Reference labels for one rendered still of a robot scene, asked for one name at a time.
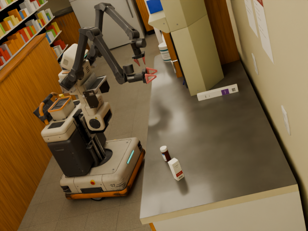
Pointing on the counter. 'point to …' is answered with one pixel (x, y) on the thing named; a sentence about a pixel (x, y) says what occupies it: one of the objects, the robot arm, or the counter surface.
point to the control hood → (159, 21)
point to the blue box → (154, 6)
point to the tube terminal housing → (194, 43)
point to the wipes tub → (164, 52)
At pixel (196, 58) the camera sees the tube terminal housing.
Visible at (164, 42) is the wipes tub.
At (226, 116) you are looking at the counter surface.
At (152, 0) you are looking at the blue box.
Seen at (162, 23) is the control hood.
